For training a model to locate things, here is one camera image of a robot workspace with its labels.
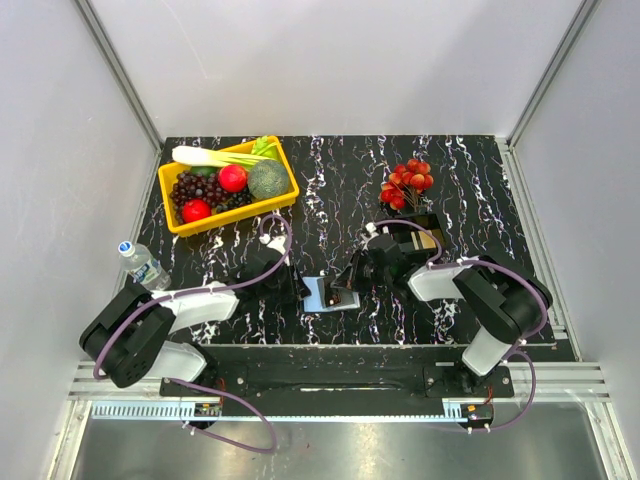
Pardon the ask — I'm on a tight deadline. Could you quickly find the black leather card holder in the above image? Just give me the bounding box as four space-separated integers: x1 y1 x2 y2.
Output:
302 275 361 313

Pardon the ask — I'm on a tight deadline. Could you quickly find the dark purple grape bunch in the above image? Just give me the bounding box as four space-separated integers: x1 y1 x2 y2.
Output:
169 170 254 215

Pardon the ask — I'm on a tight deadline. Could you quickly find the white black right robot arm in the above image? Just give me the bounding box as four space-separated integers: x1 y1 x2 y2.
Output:
333 219 553 396

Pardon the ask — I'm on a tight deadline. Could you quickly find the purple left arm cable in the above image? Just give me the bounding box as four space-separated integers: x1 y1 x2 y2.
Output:
92 214 294 454

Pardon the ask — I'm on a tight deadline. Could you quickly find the red apple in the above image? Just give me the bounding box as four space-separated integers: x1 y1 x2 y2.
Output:
218 164 248 193

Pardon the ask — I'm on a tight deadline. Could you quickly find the red tomato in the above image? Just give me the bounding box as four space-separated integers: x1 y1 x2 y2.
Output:
181 199 211 223

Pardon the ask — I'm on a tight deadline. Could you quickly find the white green leek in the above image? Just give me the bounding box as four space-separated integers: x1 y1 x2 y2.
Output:
172 136 278 169

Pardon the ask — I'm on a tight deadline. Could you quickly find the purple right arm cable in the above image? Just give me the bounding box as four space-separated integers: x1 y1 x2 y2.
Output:
367 218 550 435

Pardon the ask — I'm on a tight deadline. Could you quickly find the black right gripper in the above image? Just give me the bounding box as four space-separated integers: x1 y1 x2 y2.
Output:
332 250 391 294

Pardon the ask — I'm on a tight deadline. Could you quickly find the plastic water bottle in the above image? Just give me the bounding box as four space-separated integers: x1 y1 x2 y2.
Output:
118 241 171 291

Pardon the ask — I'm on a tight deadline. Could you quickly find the black card storage box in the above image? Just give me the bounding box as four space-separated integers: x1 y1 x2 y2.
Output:
386 213 446 259

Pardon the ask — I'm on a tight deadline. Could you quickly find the gold credit card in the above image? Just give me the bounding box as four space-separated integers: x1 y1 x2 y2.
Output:
411 231 437 250

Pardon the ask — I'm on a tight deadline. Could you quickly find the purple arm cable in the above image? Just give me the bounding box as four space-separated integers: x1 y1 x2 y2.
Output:
92 214 294 454
367 218 550 435

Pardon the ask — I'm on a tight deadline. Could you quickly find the green melon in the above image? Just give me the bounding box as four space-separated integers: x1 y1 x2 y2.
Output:
248 160 290 200

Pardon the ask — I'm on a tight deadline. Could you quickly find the yellow plastic tray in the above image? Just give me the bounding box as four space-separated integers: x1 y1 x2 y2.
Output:
158 136 300 238

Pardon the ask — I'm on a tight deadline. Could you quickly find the red artificial berry bunch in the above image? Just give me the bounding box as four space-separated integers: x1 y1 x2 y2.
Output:
379 158 434 212

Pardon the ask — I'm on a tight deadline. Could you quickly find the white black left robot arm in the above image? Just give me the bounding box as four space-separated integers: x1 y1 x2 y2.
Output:
79 234 307 395

